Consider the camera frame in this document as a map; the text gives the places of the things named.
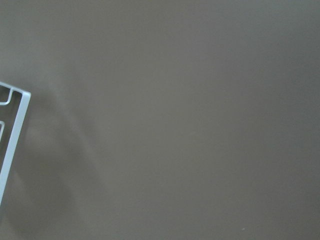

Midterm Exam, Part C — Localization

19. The white wire cup rack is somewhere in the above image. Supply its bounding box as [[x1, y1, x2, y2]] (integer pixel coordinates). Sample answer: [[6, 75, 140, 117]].
[[0, 82, 32, 203]]

